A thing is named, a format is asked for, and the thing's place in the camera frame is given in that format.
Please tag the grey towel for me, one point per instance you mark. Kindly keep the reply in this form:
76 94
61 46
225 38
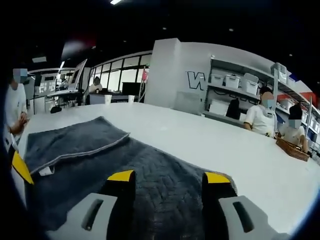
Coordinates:
150 170

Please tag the black pouch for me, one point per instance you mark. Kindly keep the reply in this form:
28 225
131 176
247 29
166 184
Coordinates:
56 110

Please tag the white side desk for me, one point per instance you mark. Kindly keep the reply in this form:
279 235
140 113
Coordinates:
65 92

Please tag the wooden tray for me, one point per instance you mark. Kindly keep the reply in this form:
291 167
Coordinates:
292 150

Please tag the laptop with purple screen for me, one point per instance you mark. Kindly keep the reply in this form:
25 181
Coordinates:
78 75

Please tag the white paper cup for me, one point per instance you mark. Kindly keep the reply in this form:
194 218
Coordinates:
131 99
108 99

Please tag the black bag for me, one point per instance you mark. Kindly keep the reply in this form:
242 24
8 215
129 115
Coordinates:
233 109

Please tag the white carton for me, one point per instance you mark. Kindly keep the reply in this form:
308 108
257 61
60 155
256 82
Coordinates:
218 106

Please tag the black computer monitor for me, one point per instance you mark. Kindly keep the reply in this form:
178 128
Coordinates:
132 88

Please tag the white storage box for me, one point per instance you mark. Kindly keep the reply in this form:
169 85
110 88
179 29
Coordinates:
232 81
278 72
250 85
217 79

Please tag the red hanging flag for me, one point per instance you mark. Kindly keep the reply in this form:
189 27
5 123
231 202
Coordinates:
145 75

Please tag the grey metal shelf rack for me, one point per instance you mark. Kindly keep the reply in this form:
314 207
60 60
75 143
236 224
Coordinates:
240 65

